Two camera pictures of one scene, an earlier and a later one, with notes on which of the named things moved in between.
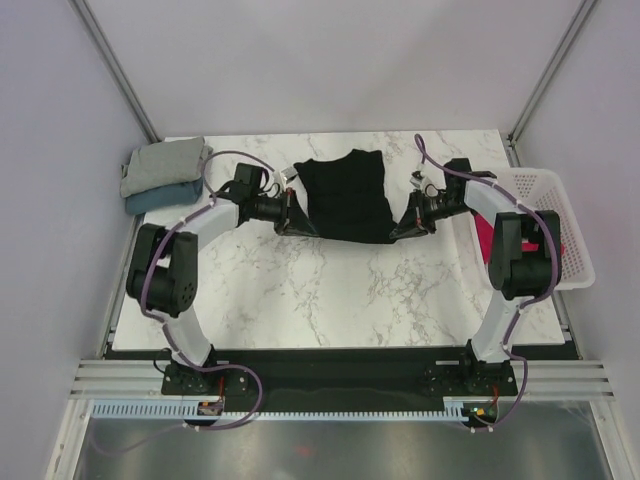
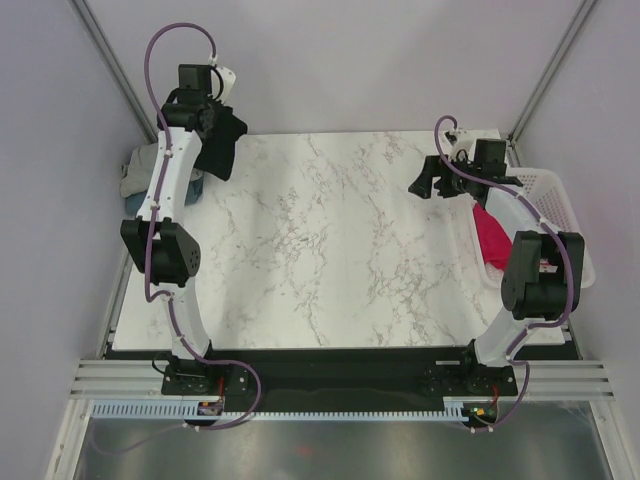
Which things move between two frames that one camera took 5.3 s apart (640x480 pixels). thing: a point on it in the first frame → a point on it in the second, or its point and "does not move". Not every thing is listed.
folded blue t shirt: [165, 196] does not move
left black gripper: [292, 221] → [216, 107]
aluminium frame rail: [142, 379] does not move
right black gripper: [415, 221] → [433, 167]
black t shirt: [346, 198] → [218, 128]
